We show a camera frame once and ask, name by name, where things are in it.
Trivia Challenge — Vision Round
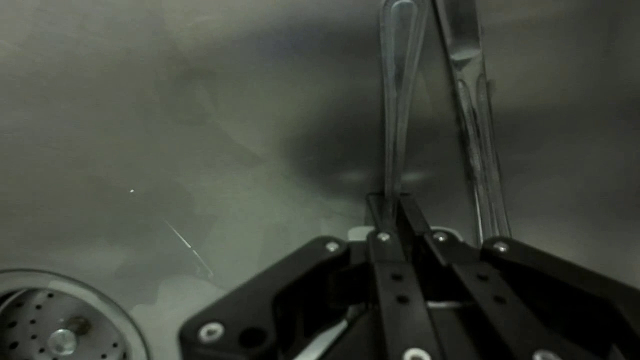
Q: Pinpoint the stainless steel sink basin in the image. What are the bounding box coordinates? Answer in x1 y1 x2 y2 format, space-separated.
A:
0 0 640 360

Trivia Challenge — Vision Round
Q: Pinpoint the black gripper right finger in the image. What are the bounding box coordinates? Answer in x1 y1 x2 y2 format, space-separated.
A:
398 193 640 360

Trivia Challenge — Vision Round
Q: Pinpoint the silver metal spoon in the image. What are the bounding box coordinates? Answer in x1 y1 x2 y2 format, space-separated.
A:
377 0 431 201

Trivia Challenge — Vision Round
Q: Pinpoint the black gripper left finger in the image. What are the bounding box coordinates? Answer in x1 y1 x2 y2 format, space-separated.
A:
178 191 443 360

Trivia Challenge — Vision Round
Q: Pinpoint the round metal sink drain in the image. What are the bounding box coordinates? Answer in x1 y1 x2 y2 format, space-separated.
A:
0 267 152 360

